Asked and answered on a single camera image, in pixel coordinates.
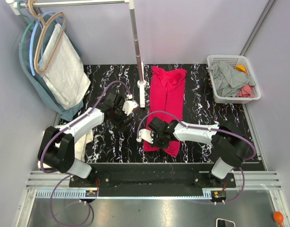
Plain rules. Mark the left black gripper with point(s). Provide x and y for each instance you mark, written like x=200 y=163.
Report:
x=123 y=117

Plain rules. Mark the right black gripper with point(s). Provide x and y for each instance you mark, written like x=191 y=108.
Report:
x=157 y=139

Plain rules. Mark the pink red t shirt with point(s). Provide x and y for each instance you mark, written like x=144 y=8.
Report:
x=167 y=92

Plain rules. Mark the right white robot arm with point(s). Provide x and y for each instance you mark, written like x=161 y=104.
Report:
x=229 y=148

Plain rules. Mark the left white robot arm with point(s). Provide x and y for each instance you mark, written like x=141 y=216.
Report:
x=57 y=149

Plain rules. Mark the cream folded t shirt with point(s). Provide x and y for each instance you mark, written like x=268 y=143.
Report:
x=80 y=145

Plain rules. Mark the white towel on hanger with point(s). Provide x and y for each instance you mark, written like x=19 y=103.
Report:
x=65 y=75

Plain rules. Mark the grey t shirt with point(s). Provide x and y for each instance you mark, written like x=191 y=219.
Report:
x=228 y=81

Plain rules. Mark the white plastic laundry basket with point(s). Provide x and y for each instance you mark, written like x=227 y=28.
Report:
x=233 y=60

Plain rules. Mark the salmon pink t shirt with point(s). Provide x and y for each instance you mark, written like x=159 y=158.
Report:
x=246 y=92

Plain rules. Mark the smartphone with white edge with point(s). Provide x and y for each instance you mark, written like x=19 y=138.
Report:
x=224 y=223

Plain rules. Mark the orange garment in basket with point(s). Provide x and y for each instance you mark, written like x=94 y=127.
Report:
x=240 y=68

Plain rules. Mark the teal garment on hanger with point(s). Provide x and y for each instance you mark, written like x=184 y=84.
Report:
x=41 y=88

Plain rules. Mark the blue plastic hanger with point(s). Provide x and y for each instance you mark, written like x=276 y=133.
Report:
x=44 y=22

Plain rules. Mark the orange ball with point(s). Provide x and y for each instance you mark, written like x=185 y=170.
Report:
x=279 y=218

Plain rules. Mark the green plastic hanger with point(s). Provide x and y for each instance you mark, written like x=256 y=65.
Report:
x=31 y=23

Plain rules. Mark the metal clothes rack stand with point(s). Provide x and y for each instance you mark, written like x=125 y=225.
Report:
x=31 y=4

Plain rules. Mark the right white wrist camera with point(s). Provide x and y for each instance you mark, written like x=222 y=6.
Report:
x=146 y=135

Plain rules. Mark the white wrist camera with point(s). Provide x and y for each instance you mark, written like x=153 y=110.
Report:
x=146 y=135
x=129 y=105

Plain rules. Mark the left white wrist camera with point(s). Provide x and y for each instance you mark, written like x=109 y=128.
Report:
x=129 y=105

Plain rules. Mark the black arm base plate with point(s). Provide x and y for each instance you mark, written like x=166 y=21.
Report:
x=172 y=180

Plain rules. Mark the aluminium frame rail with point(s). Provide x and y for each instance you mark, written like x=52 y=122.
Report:
x=56 y=186

